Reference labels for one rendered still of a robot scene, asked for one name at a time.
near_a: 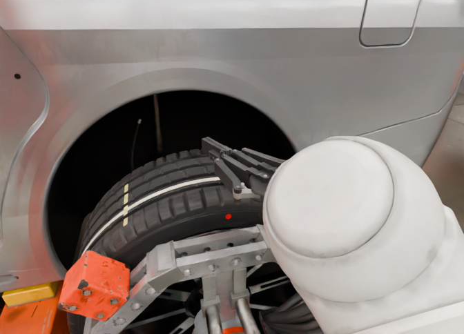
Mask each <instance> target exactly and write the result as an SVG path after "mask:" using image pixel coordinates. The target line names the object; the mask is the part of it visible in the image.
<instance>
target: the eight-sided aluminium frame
mask: <svg viewBox="0 0 464 334"><path fill-rule="evenodd" d="M267 262H275V263H277V264H278V262H277V260H276V258H275V257H274V255H273V253H272V251H271V248H270V245H269V243H268V240H267V236H266V233H265V230H264V225H260V224H257V225H256V226H254V227H250V228H243V229H239V230H232V231H229V232H224V233H218V234H213V235H207V236H203V237H196V238H192V239H185V240H181V241H177V242H174V241H173V240H172V241H170V242H168V243H166V244H159V245H157V246H156V247H155V248H154V249H153V250H152V251H150V252H148V253H147V254H146V257H145V258H144V259H143V260H142V261H141V262H140V263H139V264H138V265H137V266H136V267H135V268H134V269H133V270H132V271H131V272H130V290H129V299H128V300H127V301H126V302H125V303H124V304H123V305H122V306H121V307H120V308H119V309H118V310H117V311H116V312H115V313H114V314H113V315H112V316H111V317H110V318H109V319H108V320H107V321H105V322H104V321H101V320H96V319H93V318H90V317H86V321H85V326H84V334H120V333H121V332H122V331H123V330H124V329H125V328H126V327H127V326H128V325H129V324H130V323H131V322H132V321H133V320H134V319H135V318H136V317H137V316H138V315H139V314H140V313H141V312H142V311H143V310H144V309H145V308H146V307H147V306H148V305H149V304H151V303H152V302H153V301H154V300H155V299H156V298H157V297H158V296H159V295H160V294H161V293H162V292H163V291H164V290H165V289H166V288H167V287H168V286H170V285H171V284H174V283H176V282H183V281H186V280H190V279H195V278H199V277H202V276H203V275H208V274H212V273H215V274H217V273H223V272H227V271H232V270H233V269H234V268H240V267H243V266H246V267H249V266H255V265H258V264H263V263H267Z"/></svg>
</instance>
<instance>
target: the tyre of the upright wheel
mask: <svg viewBox="0 0 464 334"><path fill-rule="evenodd" d="M212 177H218V176H217V175H216V174H215V173H214V161H213V160H211V159H209V156H207V155H205V154H204V153H203V152H202V149H201V150H199V149H193V150H190V151H189V152H188V151H187V150H185V151H182V152H179V153H178V154H177V153H173V154H170V155H167V156H166V157H165V158H164V157H160V158H159V159H157V160H156V161H151V162H148V163H147V164H144V167H143V166H141V167H139V168H137V169H136V170H134V171H133V172H132V173H129V174H128V175H127V176H125V177H124V178H123V179H122V180H121V181H118V182H117V183H116V184H115V185H114V186H113V187H112V188H111V189H110V190H109V191H108V192H107V193H106V194H105V195H104V196H103V197H102V199H101V200H100V201H99V203H98V204H97V205H96V207H95V209H94V210H93V212H92V214H91V216H90V218H89V220H88V223H87V225H86V229H85V231H84V236H83V239H82V243H81V248H80V252H79V257H78V259H79V258H80V257H81V255H82V254H83V252H84V251H85V249H86V247H87V245H89V243H90V241H91V240H92V239H93V237H94V236H96V234H97V233H98V232H99V231H100V230H101V229H102V228H103V227H104V226H105V225H106V224H107V223H108V222H109V221H110V220H111V219H113V218H114V217H115V216H117V215H118V214H120V213H121V212H122V211H124V214H123V215H121V216H119V217H118V218H117V219H116V220H114V221H113V222H112V223H111V224H110V225H109V226H107V227H106V228H105V229H104V230H103V231H102V232H101V233H100V234H99V235H98V236H97V237H96V238H95V239H94V241H93V242H92V243H91V244H90V246H89V247H88V249H87V250H90V251H93V252H96V253H99V254H101V255H104V256H106V257H109V258H111V259H114V260H117V261H118V262H121V263H124V264H127V265H129V266H130V271H131V270H132V269H133V268H134V267H135V266H136V265H138V264H139V263H140V262H141V261H142V260H143V259H144V258H145V257H146V254H147V253H148V252H150V251H152V250H153V249H154V248H155V247H156V246H157V245H159V244H166V243H168V242H170V241H172V240H173V241H174V242H176V241H178V240H181V239H184V238H185V237H189V236H191V235H195V234H198V233H203V232H206V231H210V230H216V229H221V228H234V227H254V226H256V225H257V224H260V225H264V222H263V204H262V203H260V202H255V201H254V200H252V198H242V202H241V203H239V204H237V203H235V202H234V201H233V195H232V193H231V192H230V191H229V189H228V188H227V187H226V186H225V185H224V184H223V183H222V181H221V180H213V181H203V182H199V183H196V184H189V185H186V186H181V187H179V188H176V189H172V190H169V191H166V192H164V193H161V194H159V195H157V196H154V197H151V198H150V199H147V200H146V201H144V202H142V203H140V204H138V205H137V206H135V207H133V208H131V209H130V210H128V207H129V206H131V205H133V204H134V203H136V202H138V201H139V200H141V199H143V198H145V197H148V196H149V195H152V194H154V193H156V192H158V191H161V190H164V189H166V188H169V187H171V186H176V185H178V184H183V183H186V182H189V181H195V180H199V179H207V178H212ZM87 250H86V251H87ZM67 321H68V328H69V331H70V334H84V326H85V321H86V316H83V315H78V314H74V313H70V312H67Z"/></svg>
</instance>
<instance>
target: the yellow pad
mask: <svg viewBox="0 0 464 334"><path fill-rule="evenodd" d="M59 282H60V281H58V282H51V283H47V284H41V285H37V286H31V287H27V288H20V289H17V290H13V291H6V292H4V293H3V296H2V298H3V300H4V301H5V303H6V306H7V307H12V306H18V305H22V304H27V303H31V302H37V301H41V300H45V299H50V298H54V297H55V296H56V294H57V289H58V286H59Z"/></svg>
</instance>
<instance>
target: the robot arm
mask: <svg viewBox="0 0 464 334"><path fill-rule="evenodd" d="M202 152H203V153H204V154H205V155H207V156H209V159H211V160H213V161H214V173H215V174H216V175H217V176H218V177H219V179H220V180H221V181H222V183H223V184H224V185H225V186H226V187H227V188H228V189H229V191H230V192H231V193H232V195H233V201H234V202H235V203H237V204H239V203H241V202H242V198H252V200H254V201H255V202H260V203H262V204H263V222H264V230H265V233H266V236H267V240H268V243H269V245H270V248H271V251H272V253H273V255H274V257H275V258H276V260H277V262H278V264H279V265H280V268H281V269H282V270H283V271H284V273H285V274H286V275H287V276H288V278H289V279H290V280H291V283H292V284H293V286H294V288H295V289H296V290H297V292H298V293H299V294H300V296H301V297H302V299H303V300H304V302H305V303H306V305H307V306H308V307H309V309H310V311H311V312H312V314H313V316H314V317H315V319H316V321H317V323H318V324H319V326H320V328H321V329H322V331H323V333H324V334H464V234H463V231H462V230H461V227H460V226H459V224H458V221H457V219H456V217H455V215H454V213H453V211H452V210H451V209H450V208H448V207H446V206H444V205H443V204H442V202H441V199H440V197H439V196H438V193H437V192H436V189H435V187H434V185H433V183H432V182H431V180H430V179H429V177H428V176H427V175H426V174H425V173H424V172H423V170H422V169H421V168H420V167H419V166H417V165H416V164H415V163H414V162H413V161H412V160H410V159H409V158H408V157H406V156H404V154H402V153H400V152H398V151H397V150H395V149H393V148H391V147H389V146H387V145H385V144H383V143H380V142H378V141H374V140H371V139H367V138H364V137H353V136H335V137H329V138H327V139H325V140H323V141H322V142H320V143H316V144H314V145H311V146H309V147H307V148H305V149H303V150H301V151H300V152H298V153H296V154H295V155H294V156H293V157H291V158H290V159H288V160H283V159H278V158H275V157H272V156H269V155H266V154H263V153H259V152H257V151H254V150H251V149H248V148H242V150H241V151H239V150H232V149H231V148H229V147H227V146H223V145H222V144H220V143H218V142H217V141H215V140H213V139H211V138H210V137H206V138H203V139H202ZM248 155H249V156H248ZM240 181H241V182H243V183H241V182H240ZM244 185H245V186H244Z"/></svg>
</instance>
